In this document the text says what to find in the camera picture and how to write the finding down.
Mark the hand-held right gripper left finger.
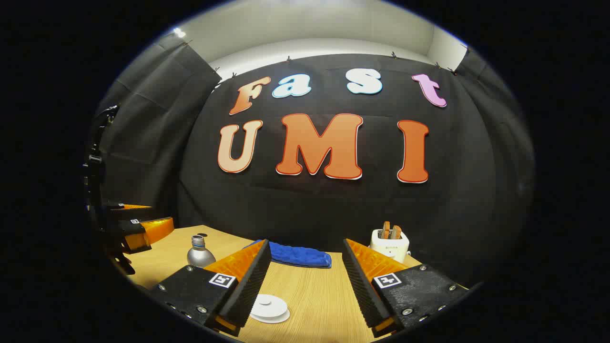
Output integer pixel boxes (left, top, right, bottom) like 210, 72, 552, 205
152, 239, 272, 337

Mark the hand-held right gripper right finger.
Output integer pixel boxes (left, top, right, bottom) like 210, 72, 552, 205
342, 239, 470, 338

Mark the white teacup lid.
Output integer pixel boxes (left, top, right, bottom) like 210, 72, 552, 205
251, 294, 288, 319

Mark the silver water bottle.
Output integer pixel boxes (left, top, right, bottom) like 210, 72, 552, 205
187, 235, 216, 268

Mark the cream toaster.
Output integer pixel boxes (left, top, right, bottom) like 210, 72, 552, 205
370, 229, 410, 263

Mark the blue cloth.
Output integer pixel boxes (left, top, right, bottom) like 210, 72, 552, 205
243, 240, 332, 269

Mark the black backdrop cloth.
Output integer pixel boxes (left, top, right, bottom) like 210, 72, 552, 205
93, 33, 537, 286

